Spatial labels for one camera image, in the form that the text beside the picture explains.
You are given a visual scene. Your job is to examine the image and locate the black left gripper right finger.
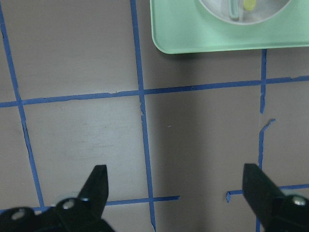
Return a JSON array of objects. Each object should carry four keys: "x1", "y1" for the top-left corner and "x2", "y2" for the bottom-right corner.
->
[{"x1": 242, "y1": 163, "x2": 309, "y2": 232}]

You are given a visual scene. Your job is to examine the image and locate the light green tray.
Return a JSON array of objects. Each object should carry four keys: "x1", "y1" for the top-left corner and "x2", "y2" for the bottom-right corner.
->
[{"x1": 150, "y1": 0, "x2": 309, "y2": 54}]

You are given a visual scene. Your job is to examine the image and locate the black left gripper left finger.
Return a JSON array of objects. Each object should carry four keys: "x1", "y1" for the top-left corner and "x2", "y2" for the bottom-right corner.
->
[{"x1": 55, "y1": 165, "x2": 111, "y2": 232}]

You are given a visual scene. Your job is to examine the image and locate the white round plate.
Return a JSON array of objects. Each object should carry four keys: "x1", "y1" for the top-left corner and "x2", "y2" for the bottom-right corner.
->
[{"x1": 200, "y1": 0, "x2": 290, "y2": 26}]

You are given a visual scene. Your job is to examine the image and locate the yellow plastic fork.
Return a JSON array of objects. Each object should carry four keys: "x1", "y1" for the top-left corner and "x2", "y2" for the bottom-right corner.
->
[{"x1": 243, "y1": 0, "x2": 257, "y2": 11}]

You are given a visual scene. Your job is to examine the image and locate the grey green plastic spoon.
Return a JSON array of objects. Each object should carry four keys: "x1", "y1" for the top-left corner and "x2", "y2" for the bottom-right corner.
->
[{"x1": 228, "y1": 0, "x2": 239, "y2": 21}]

